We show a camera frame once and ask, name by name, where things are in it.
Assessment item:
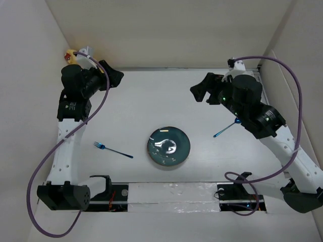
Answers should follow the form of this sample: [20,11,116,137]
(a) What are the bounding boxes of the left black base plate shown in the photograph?
[85,184,129,212]

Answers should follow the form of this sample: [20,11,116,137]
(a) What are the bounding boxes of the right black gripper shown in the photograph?
[191,71,245,119]

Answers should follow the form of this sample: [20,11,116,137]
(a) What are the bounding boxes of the blue metal spoon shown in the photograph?
[213,118,241,138]

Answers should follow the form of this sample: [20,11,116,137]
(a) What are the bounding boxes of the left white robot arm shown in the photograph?
[37,46,124,211]

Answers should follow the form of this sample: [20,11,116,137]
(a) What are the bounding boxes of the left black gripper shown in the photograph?
[81,60,122,98]

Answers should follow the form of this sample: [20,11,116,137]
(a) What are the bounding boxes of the blue metal fork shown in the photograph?
[93,142,134,159]

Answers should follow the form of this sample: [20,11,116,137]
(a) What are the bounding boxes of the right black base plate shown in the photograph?
[213,183,257,212]

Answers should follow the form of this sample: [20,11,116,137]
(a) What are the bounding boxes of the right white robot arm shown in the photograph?
[190,58,322,213]

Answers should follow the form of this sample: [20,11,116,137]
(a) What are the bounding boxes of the yellow cartoon car placemat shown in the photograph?
[64,49,78,65]

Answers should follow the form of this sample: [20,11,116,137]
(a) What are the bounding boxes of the dark teal ceramic plate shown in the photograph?
[147,126,191,167]

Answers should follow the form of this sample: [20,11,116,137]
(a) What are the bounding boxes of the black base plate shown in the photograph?
[85,184,129,212]
[213,183,257,212]

